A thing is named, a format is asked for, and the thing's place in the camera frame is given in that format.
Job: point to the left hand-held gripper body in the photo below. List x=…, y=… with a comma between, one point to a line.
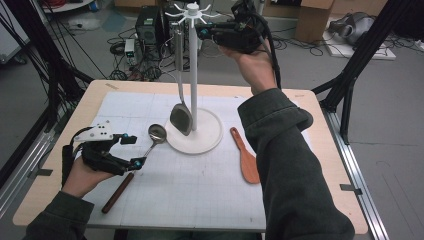
x=98, y=156

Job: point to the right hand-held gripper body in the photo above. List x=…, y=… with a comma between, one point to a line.
x=245, y=35

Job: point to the dark metal spoon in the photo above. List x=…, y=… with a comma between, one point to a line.
x=181, y=118

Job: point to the white utensil rack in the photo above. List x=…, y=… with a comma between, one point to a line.
x=203, y=133

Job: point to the wooden rice paddle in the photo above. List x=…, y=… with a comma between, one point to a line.
x=248, y=165

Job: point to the person's left hand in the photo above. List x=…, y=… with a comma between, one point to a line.
x=81, y=180

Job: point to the person's right hand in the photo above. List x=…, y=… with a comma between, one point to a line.
x=258, y=70

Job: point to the white pole stand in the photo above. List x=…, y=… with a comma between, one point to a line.
x=261, y=5

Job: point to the white grid mat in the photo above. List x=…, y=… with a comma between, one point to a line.
x=186, y=186

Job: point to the tan tape strip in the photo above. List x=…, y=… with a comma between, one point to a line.
x=112, y=86

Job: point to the black tape piece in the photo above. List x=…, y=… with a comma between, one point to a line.
x=350, y=188
x=44, y=172

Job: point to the black computer tower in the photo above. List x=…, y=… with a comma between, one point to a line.
x=148, y=25

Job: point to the cardboard box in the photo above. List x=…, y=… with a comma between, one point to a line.
x=313, y=20

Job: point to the small white power box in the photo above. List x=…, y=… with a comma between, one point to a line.
x=129, y=46

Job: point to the grey bag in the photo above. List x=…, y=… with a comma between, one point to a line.
x=353, y=28

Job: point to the flat white board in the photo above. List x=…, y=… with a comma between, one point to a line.
x=383, y=53

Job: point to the white round table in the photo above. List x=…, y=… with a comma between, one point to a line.
x=66, y=5

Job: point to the white cabinet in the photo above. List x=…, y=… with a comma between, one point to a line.
x=11, y=36

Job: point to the aluminium rail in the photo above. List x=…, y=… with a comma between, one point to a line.
x=353, y=173
x=23, y=173

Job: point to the black frame stand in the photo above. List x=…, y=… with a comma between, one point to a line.
x=50, y=76
x=360, y=56

